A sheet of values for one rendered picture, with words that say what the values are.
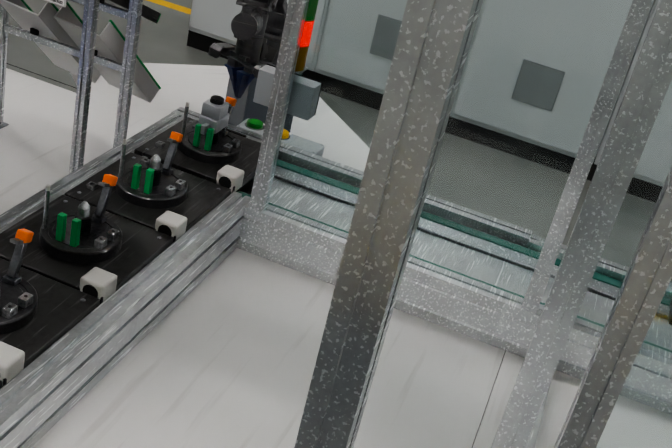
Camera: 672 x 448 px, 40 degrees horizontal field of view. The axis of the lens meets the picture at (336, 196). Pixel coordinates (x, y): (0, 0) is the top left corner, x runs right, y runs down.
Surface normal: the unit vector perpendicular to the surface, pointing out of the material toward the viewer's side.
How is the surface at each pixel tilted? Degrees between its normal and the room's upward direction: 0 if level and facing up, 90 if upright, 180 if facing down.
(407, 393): 0
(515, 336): 90
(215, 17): 90
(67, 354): 0
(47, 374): 0
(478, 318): 90
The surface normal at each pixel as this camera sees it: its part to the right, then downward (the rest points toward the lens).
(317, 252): -0.33, 0.37
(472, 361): 0.21, -0.87
